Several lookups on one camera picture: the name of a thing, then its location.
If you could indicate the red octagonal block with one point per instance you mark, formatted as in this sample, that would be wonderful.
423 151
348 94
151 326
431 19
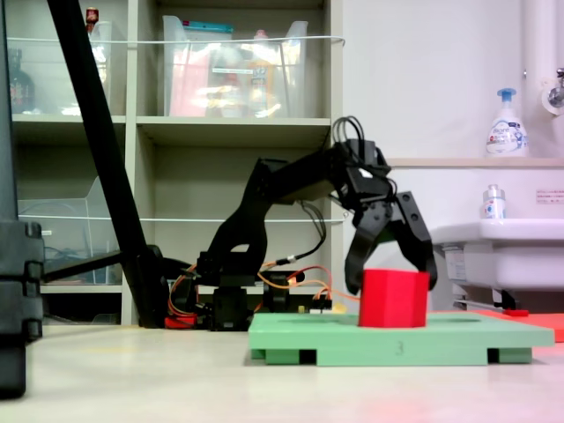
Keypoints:
392 299

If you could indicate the orange flat block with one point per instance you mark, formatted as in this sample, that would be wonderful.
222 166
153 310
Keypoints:
546 324

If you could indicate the small clear sanitizer bottle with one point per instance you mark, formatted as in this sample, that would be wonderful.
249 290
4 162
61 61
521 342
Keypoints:
493 205

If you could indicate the white sink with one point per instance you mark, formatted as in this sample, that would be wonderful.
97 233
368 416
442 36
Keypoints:
506 255

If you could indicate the green shape sorter board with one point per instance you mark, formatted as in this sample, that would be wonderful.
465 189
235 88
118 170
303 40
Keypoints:
352 341

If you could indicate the white blue soap dispenser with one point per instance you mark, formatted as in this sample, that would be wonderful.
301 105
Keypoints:
506 132

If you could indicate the beige shelf unit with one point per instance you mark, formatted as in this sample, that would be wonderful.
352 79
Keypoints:
233 124

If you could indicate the white bottle pink cap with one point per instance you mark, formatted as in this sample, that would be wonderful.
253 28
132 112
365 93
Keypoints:
261 75

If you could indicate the large clear plastic bin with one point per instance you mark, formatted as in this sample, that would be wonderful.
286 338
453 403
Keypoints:
198 88

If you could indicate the metal faucet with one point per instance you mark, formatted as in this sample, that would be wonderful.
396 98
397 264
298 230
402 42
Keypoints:
556 94

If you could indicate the black tripod leg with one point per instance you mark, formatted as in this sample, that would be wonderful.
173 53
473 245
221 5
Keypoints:
106 145

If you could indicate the black tripod brace rod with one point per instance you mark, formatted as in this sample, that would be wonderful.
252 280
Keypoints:
83 266

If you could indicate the clear slanted plastic bin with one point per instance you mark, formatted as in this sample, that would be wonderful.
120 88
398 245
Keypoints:
66 247

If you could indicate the red capped bottle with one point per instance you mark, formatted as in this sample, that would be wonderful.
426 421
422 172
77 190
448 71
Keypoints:
92 17

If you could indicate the notched black stack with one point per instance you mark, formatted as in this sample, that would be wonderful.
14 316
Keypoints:
20 308

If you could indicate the dark glass bottle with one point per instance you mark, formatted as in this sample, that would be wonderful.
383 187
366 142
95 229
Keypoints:
21 88

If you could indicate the dark upright pole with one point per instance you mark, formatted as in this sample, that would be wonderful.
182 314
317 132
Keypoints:
6 110

